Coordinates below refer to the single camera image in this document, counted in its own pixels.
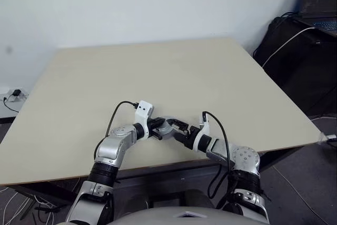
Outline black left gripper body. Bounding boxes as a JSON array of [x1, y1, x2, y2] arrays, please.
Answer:
[[145, 118, 159, 140]]

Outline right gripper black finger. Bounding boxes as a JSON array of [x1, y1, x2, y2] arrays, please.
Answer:
[[167, 119, 191, 132], [173, 132, 187, 144]]

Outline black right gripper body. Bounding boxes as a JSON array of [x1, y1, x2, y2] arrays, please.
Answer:
[[182, 125, 201, 150]]

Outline small silver metal object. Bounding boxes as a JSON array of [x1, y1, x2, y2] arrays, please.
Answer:
[[156, 115, 177, 140]]

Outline grey robot torso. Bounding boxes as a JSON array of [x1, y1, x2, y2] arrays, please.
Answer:
[[107, 203, 267, 225]]

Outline large black case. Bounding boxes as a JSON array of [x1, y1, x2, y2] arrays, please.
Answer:
[[252, 16, 337, 117]]

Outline black laptop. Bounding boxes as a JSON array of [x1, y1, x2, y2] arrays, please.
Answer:
[[299, 0, 337, 37]]

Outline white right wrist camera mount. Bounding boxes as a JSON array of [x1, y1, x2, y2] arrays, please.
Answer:
[[193, 113, 212, 152]]

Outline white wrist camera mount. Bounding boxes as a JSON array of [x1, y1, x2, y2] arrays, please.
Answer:
[[193, 113, 212, 152], [134, 100, 156, 141]]

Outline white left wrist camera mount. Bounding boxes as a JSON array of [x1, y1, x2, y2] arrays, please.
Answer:
[[134, 100, 156, 141]]

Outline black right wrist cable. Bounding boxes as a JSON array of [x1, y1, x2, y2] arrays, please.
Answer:
[[201, 111, 237, 201]]

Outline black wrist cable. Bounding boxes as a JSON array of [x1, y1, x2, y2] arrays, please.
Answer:
[[93, 101, 139, 158], [201, 111, 237, 201]]

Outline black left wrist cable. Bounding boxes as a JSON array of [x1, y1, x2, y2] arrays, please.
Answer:
[[93, 101, 139, 158]]

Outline white cable over case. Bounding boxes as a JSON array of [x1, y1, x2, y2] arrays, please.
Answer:
[[262, 26, 316, 69]]

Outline black charger cable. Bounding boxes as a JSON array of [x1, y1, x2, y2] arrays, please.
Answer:
[[3, 94, 21, 113]]

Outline white wall socket strip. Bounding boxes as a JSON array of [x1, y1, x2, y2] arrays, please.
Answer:
[[0, 86, 29, 102]]

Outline white floor cables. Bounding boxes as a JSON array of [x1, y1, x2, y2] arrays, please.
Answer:
[[0, 184, 56, 225]]

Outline black laptop cable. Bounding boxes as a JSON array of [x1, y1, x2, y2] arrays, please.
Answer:
[[278, 11, 301, 22]]

